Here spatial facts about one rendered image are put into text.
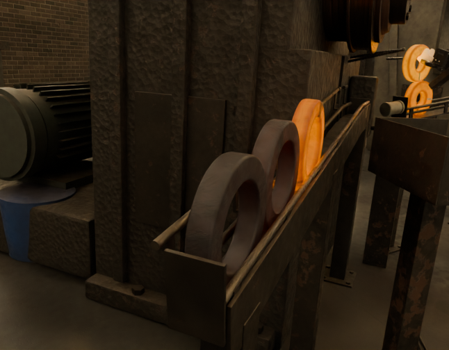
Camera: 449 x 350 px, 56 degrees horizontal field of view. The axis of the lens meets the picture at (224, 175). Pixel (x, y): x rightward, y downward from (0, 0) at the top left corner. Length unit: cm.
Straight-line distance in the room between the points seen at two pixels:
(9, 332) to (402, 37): 378
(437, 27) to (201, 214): 387
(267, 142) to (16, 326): 113
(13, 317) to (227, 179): 121
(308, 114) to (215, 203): 39
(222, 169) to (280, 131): 19
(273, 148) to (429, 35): 367
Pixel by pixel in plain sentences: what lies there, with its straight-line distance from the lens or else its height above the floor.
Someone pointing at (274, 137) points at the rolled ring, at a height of 73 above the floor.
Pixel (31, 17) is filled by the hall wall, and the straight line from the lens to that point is 845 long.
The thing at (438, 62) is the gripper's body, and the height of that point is 87.
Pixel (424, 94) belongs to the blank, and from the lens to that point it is 210.
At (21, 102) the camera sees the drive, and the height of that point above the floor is 63.
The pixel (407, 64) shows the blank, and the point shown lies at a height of 85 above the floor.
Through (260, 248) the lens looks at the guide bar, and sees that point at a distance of 57.
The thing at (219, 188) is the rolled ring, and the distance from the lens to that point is 46.
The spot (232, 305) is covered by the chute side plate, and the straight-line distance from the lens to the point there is 49.
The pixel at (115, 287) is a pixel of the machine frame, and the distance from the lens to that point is 152.
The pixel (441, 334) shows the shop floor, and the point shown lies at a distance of 165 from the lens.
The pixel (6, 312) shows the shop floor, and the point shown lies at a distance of 162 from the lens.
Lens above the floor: 84
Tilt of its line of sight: 16 degrees down
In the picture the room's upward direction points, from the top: 3 degrees clockwise
